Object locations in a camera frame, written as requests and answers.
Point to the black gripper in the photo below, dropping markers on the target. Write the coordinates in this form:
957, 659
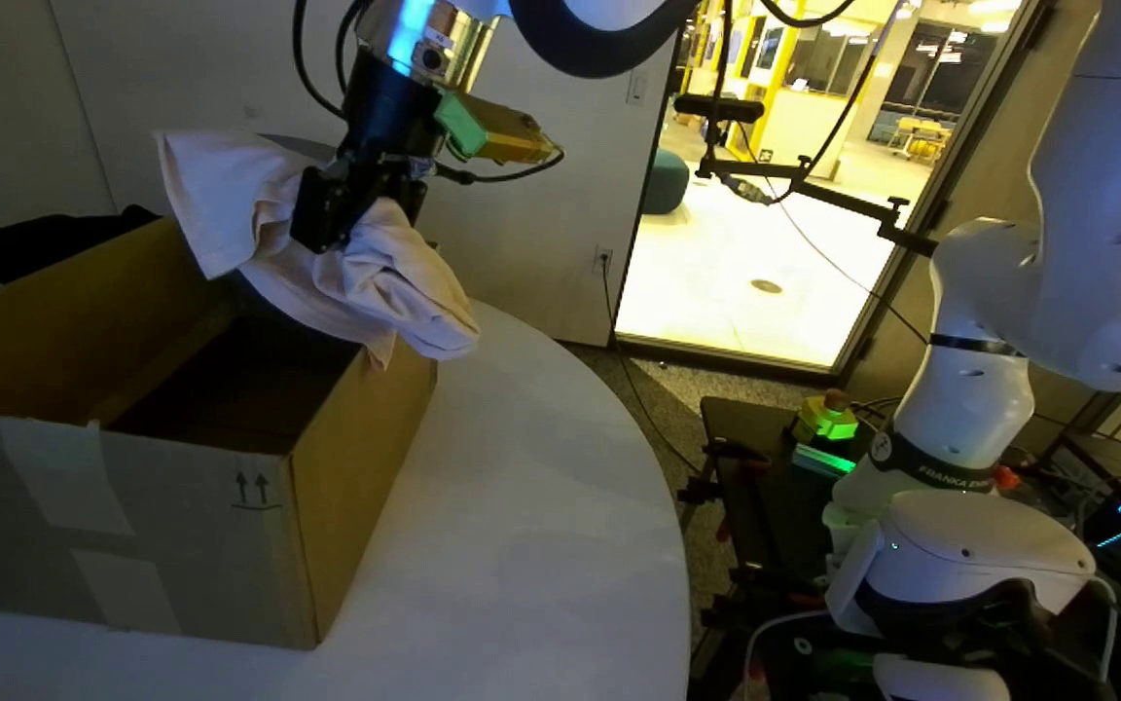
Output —
386, 122

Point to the pink shirt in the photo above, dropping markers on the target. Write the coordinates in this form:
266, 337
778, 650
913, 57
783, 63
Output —
368, 276

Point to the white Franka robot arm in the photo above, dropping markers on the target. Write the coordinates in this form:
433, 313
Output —
1078, 258

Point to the brown cardboard box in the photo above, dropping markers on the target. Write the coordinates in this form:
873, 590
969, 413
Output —
194, 519

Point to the green lit control box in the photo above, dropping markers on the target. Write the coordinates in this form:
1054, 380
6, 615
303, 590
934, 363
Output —
826, 429

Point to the teal ottoman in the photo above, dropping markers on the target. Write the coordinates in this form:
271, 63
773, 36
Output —
664, 180

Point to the black jacket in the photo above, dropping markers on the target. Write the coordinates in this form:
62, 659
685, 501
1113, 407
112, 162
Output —
57, 239

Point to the gold wrist camera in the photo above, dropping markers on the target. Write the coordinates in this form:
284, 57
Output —
495, 124

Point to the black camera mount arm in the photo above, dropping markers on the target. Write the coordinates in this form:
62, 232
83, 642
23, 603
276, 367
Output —
847, 200

